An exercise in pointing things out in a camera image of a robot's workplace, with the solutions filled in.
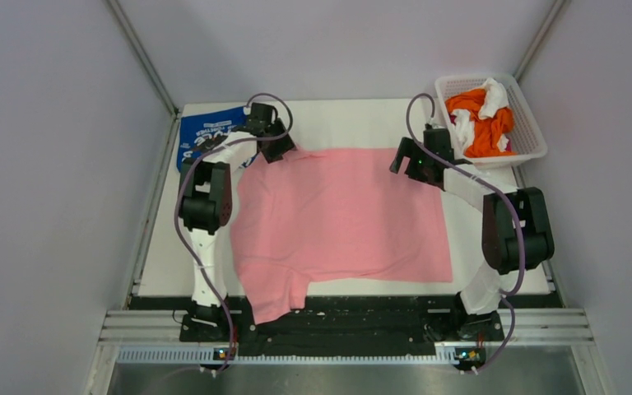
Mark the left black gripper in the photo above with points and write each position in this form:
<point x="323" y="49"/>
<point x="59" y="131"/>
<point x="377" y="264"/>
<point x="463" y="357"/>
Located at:
<point x="285" y="143"/>

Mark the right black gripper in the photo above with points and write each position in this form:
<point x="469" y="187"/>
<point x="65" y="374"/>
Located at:
<point x="411" y="171"/>

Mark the pink t-shirt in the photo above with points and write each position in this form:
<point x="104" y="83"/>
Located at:
<point x="329" y="215"/>

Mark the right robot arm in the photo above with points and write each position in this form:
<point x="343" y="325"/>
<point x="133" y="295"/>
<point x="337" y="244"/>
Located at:
<point x="516" y="233"/>

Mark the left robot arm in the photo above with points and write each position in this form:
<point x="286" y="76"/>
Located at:
<point x="205" y="204"/>

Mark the folded blue graphic t-shirt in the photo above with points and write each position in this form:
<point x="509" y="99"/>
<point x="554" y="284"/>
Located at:
<point x="200" y="132"/>

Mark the orange t-shirt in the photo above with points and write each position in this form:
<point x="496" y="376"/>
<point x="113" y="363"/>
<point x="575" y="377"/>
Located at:
<point x="480" y="136"/>

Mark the white t-shirt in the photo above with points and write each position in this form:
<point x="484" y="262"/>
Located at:
<point x="496" y="98"/>

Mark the white plastic basket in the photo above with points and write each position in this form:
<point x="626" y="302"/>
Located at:
<point x="525" y="138"/>

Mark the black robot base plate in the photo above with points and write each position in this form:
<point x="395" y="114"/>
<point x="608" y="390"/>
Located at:
<point x="351" y="327"/>

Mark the aluminium frame rail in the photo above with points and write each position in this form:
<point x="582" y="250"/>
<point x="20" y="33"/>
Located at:
<point x="139" y="52"/>

